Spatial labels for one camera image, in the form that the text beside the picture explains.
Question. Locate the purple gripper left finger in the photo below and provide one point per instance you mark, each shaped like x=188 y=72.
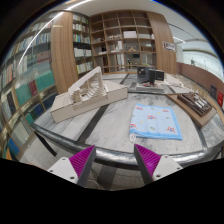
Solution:
x=75 y=169

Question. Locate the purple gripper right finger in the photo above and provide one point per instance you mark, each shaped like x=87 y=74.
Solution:
x=153 y=166

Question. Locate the light blue patterned towel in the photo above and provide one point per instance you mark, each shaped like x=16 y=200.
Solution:
x=154 y=122

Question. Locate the dark architectural model on board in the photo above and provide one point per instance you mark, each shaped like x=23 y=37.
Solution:
x=199 y=109

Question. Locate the beige architectural model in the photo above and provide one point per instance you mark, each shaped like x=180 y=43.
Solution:
x=86 y=94

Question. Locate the black model on white base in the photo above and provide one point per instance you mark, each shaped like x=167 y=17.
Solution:
x=148 y=79

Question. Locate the bookshelf with books left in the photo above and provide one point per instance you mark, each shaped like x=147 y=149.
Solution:
x=47 y=58

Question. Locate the wooden open bookshelf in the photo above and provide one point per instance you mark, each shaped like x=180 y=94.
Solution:
x=122 y=40

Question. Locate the metal table edge rail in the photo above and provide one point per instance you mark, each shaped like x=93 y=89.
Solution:
x=122 y=159

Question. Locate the wall sign plaque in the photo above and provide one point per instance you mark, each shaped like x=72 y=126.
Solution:
x=169 y=46

